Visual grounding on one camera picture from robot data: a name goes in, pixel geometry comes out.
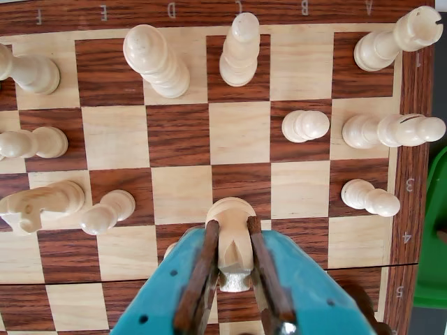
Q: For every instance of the white wooden chess pawn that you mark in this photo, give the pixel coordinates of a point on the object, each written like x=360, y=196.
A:
x=304, y=126
x=366, y=199
x=104, y=213
x=169, y=251
x=38, y=142

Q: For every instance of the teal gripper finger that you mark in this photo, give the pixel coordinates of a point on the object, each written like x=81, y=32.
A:
x=160, y=293
x=307, y=296

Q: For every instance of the wooden chess board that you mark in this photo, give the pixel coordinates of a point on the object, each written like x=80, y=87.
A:
x=241, y=132

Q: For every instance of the dark grey table mat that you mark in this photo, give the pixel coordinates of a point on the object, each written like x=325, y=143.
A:
x=440, y=104

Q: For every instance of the white wooden chess bishop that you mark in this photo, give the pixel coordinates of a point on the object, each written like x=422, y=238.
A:
x=239, y=59

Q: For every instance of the white pawn right edge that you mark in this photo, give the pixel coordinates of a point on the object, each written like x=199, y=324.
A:
x=384, y=130

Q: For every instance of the dark brown chess bishop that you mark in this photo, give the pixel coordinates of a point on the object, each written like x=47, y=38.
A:
x=368, y=310

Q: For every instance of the white wooden chess knight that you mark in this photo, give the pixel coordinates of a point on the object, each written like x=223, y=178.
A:
x=232, y=240
x=45, y=202

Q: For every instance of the green plastic lid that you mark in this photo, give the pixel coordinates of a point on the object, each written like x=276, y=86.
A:
x=427, y=244

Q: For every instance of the white wooden chess queen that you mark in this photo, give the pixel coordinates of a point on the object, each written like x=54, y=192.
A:
x=157, y=63

